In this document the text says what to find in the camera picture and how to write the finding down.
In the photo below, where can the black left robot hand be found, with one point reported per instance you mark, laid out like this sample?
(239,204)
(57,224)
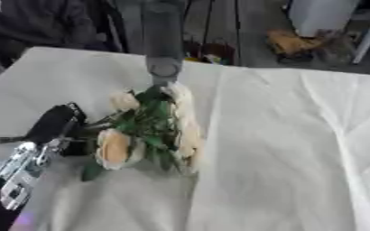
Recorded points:
(54,123)

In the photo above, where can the cream rose bouquet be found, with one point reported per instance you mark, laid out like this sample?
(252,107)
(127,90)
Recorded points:
(148,126)

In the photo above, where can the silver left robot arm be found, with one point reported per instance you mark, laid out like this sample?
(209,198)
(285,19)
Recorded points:
(15,174)

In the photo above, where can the person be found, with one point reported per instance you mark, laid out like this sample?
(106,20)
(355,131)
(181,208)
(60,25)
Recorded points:
(33,24)

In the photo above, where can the dark red bag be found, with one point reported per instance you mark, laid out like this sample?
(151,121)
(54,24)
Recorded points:
(214,51)

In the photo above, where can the black tripod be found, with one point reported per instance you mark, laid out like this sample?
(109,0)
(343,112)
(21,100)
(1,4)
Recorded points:
(237,30)

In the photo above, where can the brown bag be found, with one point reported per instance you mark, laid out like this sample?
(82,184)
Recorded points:
(293,42)

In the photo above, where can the white cabinet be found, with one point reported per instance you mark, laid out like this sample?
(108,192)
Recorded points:
(322,16)

